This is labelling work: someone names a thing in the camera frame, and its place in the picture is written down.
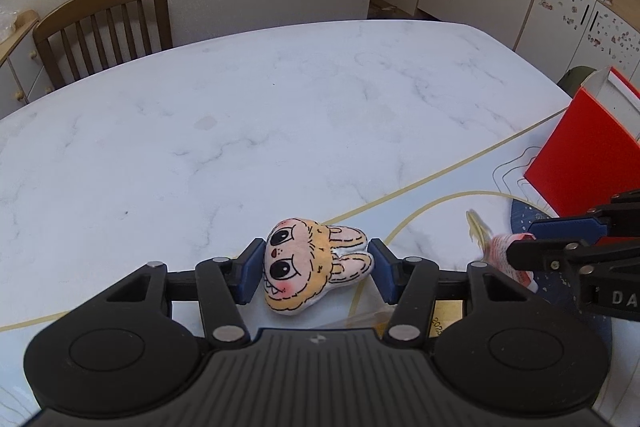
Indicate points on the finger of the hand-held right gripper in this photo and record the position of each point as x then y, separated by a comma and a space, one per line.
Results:
545, 253
567, 229

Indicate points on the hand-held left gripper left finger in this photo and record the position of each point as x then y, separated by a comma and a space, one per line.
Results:
250, 274

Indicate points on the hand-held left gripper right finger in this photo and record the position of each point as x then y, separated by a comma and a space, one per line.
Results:
382, 274

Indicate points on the red and white snack packet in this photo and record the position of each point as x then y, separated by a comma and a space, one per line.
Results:
497, 249

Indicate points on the bunny face plush toy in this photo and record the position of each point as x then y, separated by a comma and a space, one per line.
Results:
300, 267

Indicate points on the white storage box red rim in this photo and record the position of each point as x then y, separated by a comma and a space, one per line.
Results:
580, 157

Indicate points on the gold label packet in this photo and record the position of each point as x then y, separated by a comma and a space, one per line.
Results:
445, 319

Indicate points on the white cabinet with stickers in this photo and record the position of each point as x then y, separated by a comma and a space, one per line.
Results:
575, 27

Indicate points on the brown wooden slatted chair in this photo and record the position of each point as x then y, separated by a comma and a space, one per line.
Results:
100, 7

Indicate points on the white sideboard wooden top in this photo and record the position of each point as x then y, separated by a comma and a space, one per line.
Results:
17, 72

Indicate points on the crumpled clear plastic bag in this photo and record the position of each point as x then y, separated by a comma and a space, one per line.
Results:
9, 22

